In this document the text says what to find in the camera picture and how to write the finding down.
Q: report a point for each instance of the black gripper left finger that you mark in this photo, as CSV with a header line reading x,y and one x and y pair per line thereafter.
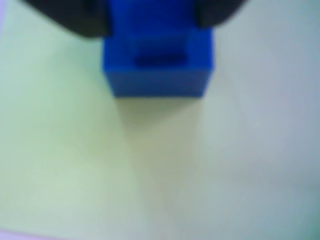
x,y
75,15

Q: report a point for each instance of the small blue cube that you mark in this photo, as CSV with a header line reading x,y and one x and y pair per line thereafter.
x,y
157,82

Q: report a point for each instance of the tiny blue cube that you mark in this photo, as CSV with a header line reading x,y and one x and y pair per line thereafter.
x,y
152,25

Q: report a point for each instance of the green paper square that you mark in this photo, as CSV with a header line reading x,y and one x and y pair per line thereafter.
x,y
75,150

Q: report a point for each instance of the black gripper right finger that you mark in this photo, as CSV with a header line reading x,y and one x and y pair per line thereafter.
x,y
215,11

